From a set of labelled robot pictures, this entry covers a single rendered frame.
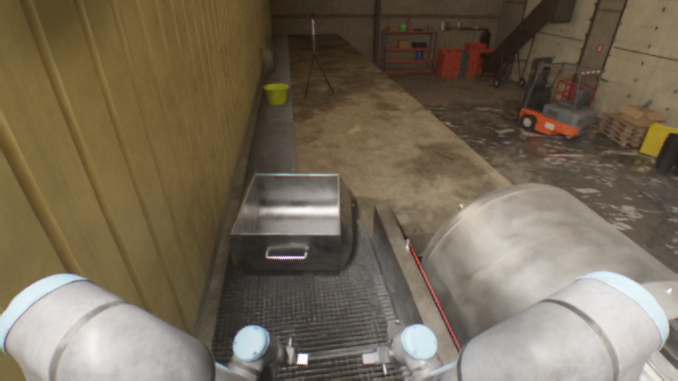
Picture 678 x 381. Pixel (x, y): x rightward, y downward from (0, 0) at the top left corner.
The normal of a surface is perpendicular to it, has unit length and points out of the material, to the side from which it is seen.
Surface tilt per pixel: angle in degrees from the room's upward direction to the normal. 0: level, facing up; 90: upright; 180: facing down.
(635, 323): 35
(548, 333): 28
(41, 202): 90
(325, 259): 90
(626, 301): 13
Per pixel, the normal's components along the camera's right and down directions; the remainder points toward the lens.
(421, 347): 0.15, -0.68
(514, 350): -0.69, -0.55
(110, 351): 0.35, -0.58
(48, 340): -0.22, -0.46
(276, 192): 0.02, 0.49
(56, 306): 0.00, -0.85
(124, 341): 0.47, -0.67
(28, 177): 0.46, 0.44
